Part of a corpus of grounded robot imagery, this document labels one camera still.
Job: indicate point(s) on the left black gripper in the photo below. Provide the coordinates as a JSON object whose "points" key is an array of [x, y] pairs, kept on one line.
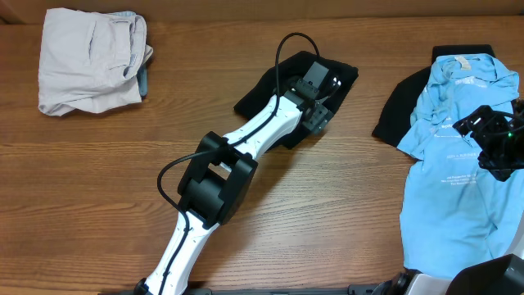
{"points": [[318, 119]]}

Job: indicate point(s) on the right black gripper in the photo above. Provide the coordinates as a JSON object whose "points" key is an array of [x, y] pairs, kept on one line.
{"points": [[492, 162]]}

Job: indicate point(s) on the black t-shirt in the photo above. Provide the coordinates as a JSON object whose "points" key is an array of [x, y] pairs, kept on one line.
{"points": [[297, 65]]}

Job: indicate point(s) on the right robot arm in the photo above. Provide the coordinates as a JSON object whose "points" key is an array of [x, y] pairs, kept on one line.
{"points": [[463, 196]]}

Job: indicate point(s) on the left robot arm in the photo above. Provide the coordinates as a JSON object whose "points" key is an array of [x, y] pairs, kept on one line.
{"points": [[220, 171]]}

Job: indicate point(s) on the light blue t-shirt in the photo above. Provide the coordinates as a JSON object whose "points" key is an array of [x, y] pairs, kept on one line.
{"points": [[456, 214]]}

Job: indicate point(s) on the beige folded trousers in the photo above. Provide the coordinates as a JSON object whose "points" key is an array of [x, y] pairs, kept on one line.
{"points": [[89, 61]]}

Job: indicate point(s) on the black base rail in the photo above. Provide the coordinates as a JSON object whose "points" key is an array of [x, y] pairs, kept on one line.
{"points": [[384, 288]]}

